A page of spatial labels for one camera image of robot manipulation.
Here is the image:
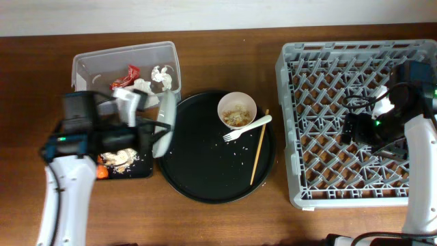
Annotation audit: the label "grey plate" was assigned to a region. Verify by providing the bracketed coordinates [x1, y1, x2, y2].
[152, 90, 177, 159]

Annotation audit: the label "rice and peanut shells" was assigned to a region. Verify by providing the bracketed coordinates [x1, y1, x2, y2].
[100, 148, 138, 174]

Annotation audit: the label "large white tissue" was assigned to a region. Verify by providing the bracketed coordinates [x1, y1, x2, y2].
[124, 79, 160, 108]

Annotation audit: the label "small white tissue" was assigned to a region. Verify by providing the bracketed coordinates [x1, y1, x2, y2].
[151, 65, 173, 91]

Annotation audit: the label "red snack wrapper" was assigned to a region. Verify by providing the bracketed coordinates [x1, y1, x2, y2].
[110, 65, 141, 90]

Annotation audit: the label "orange carrot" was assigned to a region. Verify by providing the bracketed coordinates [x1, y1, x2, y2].
[96, 155, 109, 180]

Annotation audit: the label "white plastic fork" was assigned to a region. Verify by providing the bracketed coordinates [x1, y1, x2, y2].
[223, 115, 272, 142]

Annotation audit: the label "pink bowl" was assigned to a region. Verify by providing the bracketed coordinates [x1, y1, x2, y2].
[217, 92, 257, 130]

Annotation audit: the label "food scraps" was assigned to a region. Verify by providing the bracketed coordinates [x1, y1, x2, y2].
[222, 105, 252, 127]

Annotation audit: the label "white cup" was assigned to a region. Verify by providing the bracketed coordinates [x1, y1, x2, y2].
[371, 85, 395, 120]

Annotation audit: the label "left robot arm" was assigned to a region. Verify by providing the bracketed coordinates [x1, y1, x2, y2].
[36, 88, 176, 245]

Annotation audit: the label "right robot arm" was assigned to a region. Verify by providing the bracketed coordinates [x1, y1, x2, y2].
[322, 61, 436, 246]

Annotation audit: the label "grey dishwasher rack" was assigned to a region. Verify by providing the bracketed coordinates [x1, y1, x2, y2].
[275, 40, 436, 210]

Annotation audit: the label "black rectangular tray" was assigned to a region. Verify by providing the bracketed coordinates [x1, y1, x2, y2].
[95, 115, 154, 180]

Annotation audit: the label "round black serving tray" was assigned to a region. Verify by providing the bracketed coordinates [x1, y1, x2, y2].
[158, 91, 277, 204]

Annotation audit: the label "clear plastic bin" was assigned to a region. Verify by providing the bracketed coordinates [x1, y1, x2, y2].
[72, 41, 182, 109]

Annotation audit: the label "wooden chopstick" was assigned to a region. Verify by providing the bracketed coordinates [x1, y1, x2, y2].
[250, 123, 267, 186]

